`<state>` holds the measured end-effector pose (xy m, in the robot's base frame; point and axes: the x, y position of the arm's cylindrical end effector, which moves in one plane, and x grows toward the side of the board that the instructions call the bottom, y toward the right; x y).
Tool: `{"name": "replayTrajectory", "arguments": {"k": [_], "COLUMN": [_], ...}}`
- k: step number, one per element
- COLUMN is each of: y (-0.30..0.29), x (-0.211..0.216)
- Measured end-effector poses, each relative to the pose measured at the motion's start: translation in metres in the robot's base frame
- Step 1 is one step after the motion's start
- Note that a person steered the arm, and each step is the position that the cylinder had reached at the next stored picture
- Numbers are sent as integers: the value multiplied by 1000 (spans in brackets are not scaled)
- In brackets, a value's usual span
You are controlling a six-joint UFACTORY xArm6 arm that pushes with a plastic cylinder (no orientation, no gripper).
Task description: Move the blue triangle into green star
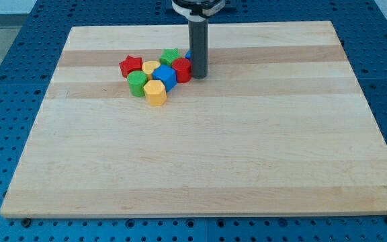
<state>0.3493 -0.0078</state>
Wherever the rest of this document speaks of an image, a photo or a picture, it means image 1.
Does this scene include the red star block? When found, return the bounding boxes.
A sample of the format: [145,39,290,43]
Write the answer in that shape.
[119,55,143,77]

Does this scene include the green cylinder block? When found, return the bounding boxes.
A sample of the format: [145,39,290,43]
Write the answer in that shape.
[127,71,147,97]

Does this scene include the red cylinder block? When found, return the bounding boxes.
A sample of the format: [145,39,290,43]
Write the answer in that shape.
[171,58,191,83]

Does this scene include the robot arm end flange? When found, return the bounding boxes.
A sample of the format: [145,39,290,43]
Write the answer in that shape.
[171,0,226,18]

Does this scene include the blue cube block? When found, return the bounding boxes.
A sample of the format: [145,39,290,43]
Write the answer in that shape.
[152,65,177,92]

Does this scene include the blue triangle block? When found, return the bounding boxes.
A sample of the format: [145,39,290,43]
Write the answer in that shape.
[185,50,191,60]

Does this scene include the green star block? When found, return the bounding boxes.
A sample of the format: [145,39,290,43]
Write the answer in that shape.
[159,48,181,67]

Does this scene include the yellow hexagon block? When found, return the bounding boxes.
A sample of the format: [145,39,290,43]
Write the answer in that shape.
[143,80,167,106]

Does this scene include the wooden board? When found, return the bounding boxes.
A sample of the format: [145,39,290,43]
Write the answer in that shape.
[0,21,387,218]

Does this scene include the yellow heart block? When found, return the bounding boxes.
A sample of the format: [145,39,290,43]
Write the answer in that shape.
[142,60,161,80]

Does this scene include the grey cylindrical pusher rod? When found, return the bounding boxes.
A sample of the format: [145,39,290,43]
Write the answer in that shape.
[188,15,208,79]

